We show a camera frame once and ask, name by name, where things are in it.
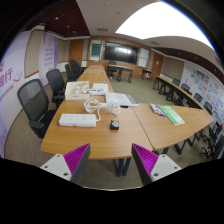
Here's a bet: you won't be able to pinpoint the black mesh office chair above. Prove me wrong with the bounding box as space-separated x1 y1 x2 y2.
45 68 68 109
16 78 58 140

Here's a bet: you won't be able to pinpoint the colourful wall posters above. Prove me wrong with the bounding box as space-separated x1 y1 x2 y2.
186 66 224 124

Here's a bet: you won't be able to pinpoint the black-legged wooden desk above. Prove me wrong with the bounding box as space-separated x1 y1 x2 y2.
107 64 134 84

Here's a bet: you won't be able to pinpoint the small white and blue box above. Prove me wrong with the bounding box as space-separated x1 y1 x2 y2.
87 88 108 96

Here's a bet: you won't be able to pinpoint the white pack of marker pens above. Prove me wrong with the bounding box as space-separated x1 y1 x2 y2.
149 102 166 118

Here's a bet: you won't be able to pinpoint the small dark side desk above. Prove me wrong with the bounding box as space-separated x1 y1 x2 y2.
140 68 153 81

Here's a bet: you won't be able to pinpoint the open white cardboard box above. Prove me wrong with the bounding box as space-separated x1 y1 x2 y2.
64 80 90 101

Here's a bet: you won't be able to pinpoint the large black wall screen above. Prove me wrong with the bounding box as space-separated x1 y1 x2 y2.
103 40 140 65

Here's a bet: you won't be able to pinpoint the narrow purple wall banner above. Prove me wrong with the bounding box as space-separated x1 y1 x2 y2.
38 31 59 86

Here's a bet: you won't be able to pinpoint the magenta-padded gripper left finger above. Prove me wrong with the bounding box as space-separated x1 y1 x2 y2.
39 143 92 186

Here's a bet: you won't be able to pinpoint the plain whiteboard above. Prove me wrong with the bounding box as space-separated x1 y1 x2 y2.
137 47 151 69

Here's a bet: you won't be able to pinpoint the black charger block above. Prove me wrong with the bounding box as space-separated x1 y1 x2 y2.
109 119 120 131

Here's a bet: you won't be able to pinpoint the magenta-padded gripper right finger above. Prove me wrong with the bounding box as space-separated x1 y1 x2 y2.
131 143 183 186

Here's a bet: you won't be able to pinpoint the white power strip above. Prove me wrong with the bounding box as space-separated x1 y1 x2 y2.
58 113 98 128

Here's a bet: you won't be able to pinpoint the group of black chairs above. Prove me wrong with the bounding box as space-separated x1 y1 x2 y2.
171 77 224 163

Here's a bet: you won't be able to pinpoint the white book with dark edge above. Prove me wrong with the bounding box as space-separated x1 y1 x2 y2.
105 92 140 108

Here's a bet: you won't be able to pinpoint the bright ceiling light panel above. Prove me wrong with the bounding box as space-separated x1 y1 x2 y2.
115 1 214 51

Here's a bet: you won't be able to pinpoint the white paper sheet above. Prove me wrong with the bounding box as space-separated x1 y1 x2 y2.
91 82 110 94

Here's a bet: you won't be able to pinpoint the green booklet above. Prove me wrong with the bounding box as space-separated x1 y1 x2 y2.
157 105 186 126

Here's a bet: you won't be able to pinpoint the long wooden table row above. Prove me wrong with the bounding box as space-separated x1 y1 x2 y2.
152 75 204 109

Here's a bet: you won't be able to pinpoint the row of black office chairs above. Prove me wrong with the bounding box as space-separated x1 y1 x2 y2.
64 59 84 83

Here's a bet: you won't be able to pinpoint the whiteboard with green panel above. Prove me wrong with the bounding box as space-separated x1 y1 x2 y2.
89 39 102 62

